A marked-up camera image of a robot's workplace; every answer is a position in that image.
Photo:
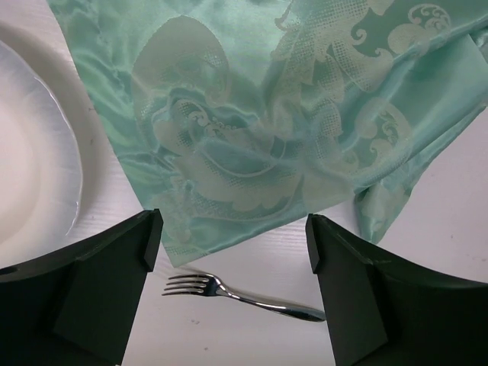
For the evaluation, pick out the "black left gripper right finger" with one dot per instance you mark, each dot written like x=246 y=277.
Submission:
x=382 y=309

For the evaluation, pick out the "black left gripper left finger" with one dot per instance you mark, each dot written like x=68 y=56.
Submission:
x=76 y=306

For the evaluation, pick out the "white ceramic bowl plate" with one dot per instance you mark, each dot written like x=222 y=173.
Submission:
x=58 y=175

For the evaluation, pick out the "silver metal fork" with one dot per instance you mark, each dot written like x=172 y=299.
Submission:
x=209 y=285

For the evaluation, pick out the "green patterned satin placemat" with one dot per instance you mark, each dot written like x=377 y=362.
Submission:
x=234 y=118

